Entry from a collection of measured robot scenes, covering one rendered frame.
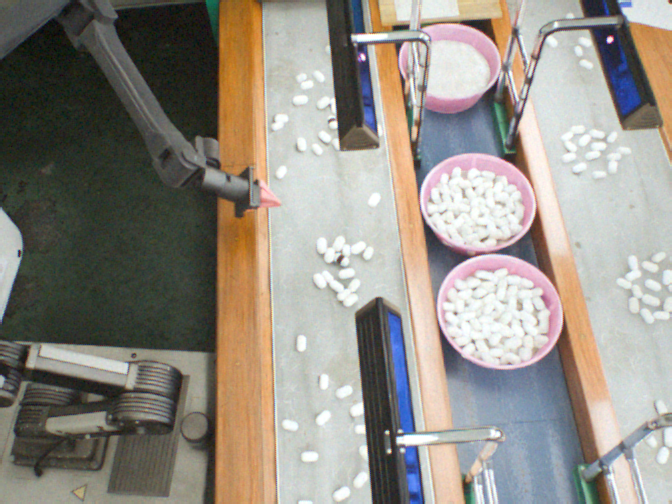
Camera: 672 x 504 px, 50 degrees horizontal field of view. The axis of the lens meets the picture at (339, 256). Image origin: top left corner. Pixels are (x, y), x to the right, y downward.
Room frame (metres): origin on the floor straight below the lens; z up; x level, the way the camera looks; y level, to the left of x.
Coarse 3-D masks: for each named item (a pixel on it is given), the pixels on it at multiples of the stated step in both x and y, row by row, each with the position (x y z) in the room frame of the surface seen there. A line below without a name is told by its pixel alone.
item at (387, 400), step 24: (360, 312) 0.50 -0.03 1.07; (384, 312) 0.48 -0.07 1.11; (360, 336) 0.46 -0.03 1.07; (384, 336) 0.44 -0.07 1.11; (360, 360) 0.42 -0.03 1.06; (384, 360) 0.40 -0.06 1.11; (384, 384) 0.36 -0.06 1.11; (408, 384) 0.37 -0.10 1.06; (384, 408) 0.32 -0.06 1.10; (408, 408) 0.33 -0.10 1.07; (384, 456) 0.25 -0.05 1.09; (408, 456) 0.25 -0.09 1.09; (384, 480) 0.22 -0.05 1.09; (408, 480) 0.22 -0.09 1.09
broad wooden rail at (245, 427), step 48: (240, 0) 1.62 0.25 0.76; (240, 48) 1.43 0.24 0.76; (240, 96) 1.26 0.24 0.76; (240, 144) 1.11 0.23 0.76; (240, 240) 0.83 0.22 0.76; (240, 288) 0.71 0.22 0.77; (240, 336) 0.60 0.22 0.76; (240, 384) 0.49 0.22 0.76; (240, 432) 0.39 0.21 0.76; (240, 480) 0.30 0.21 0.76
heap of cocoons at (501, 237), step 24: (456, 168) 1.02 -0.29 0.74; (432, 192) 0.96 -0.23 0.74; (456, 192) 0.95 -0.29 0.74; (480, 192) 0.95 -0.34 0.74; (504, 192) 0.94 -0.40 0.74; (432, 216) 0.89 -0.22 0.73; (456, 216) 0.90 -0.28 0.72; (480, 216) 0.89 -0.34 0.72; (504, 216) 0.89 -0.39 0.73; (456, 240) 0.82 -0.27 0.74; (480, 240) 0.83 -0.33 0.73; (504, 240) 0.82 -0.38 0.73
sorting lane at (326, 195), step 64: (320, 0) 1.63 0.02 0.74; (320, 64) 1.38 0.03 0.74; (320, 128) 1.17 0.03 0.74; (384, 128) 1.16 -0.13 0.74; (320, 192) 0.97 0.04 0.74; (384, 192) 0.96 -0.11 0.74; (320, 256) 0.80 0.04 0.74; (384, 256) 0.79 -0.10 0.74; (320, 320) 0.64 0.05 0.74; (320, 448) 0.36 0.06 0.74
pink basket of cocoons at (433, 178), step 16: (448, 160) 1.03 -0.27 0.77; (464, 160) 1.03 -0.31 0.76; (480, 160) 1.03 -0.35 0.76; (496, 160) 1.02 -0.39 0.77; (432, 176) 0.99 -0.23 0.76; (496, 176) 1.00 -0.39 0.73; (512, 176) 0.99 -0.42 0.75; (528, 192) 0.93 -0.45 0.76; (528, 208) 0.89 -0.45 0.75; (528, 224) 0.84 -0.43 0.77; (448, 240) 0.81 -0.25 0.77; (512, 240) 0.80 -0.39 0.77
